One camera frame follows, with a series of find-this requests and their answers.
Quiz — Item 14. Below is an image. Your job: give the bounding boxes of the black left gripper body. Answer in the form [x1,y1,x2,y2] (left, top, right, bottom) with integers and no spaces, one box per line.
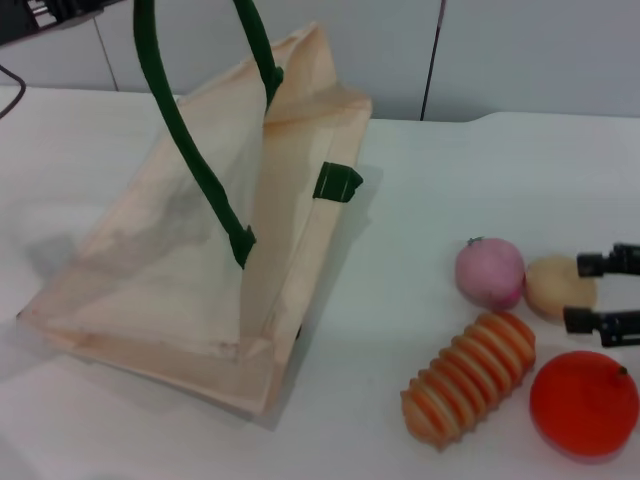
[0,0,119,47]

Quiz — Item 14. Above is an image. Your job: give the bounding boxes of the orange toy fruit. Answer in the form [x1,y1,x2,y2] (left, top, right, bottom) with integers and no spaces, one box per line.
[529,349,640,464]

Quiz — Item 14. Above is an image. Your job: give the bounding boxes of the cream handbag with green handles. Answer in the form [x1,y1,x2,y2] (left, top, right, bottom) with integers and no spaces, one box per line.
[17,0,374,431]

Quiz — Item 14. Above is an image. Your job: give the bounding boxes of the beige toy bun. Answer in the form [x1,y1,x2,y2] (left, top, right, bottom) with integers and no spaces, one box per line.
[523,254,599,319]

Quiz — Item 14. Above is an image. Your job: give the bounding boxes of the pink toy peach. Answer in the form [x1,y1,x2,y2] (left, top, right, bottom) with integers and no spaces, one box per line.
[453,235,527,307]

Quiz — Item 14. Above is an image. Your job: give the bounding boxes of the orange striped ribbed toy bread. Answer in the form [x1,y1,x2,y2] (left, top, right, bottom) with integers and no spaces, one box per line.
[399,310,538,454]

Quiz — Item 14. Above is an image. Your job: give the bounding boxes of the thin black cable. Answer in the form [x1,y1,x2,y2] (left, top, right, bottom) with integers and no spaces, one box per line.
[0,63,27,120]

